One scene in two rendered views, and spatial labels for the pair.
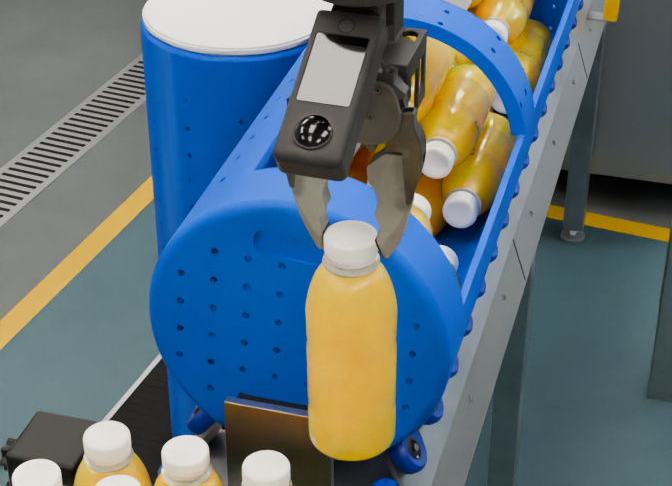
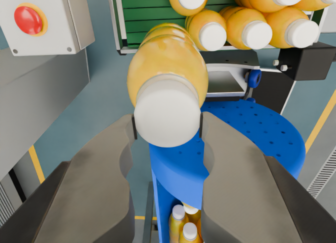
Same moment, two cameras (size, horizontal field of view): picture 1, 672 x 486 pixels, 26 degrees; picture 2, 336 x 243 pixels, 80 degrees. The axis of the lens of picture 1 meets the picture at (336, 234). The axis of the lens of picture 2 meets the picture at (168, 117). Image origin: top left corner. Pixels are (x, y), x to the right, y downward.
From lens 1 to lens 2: 0.93 m
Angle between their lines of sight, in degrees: 29
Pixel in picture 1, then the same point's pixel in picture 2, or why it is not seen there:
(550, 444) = not seen: hidden behind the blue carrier
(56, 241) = not seen: hidden behind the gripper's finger
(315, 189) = (227, 158)
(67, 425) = (310, 74)
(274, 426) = (218, 88)
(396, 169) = (59, 219)
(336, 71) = not seen: outside the picture
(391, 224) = (106, 133)
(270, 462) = (212, 41)
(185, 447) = (259, 38)
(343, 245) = (168, 96)
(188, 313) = (276, 128)
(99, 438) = (309, 31)
